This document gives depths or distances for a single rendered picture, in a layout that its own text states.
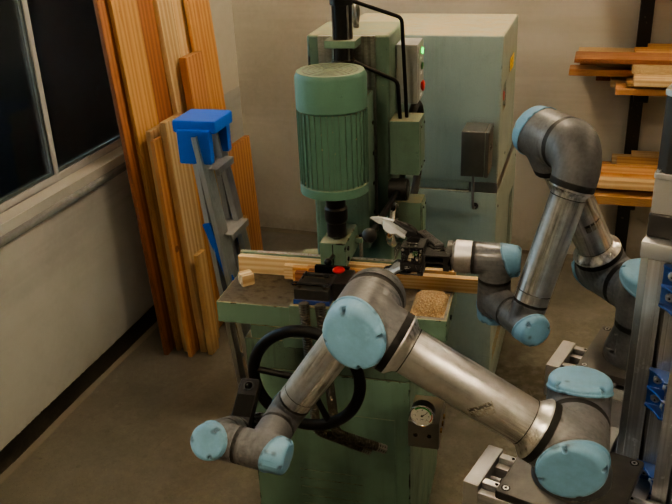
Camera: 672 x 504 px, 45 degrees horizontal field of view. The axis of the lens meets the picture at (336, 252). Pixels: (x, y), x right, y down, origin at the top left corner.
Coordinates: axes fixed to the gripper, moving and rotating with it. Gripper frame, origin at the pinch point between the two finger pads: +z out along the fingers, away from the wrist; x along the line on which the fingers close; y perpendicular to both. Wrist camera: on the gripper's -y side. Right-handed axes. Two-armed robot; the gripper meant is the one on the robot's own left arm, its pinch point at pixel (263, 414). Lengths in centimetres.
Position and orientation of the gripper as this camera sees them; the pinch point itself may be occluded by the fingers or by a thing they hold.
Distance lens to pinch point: 198.8
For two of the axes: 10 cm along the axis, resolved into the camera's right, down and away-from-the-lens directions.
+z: 2.3, 1.0, 9.7
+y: -0.9, 9.9, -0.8
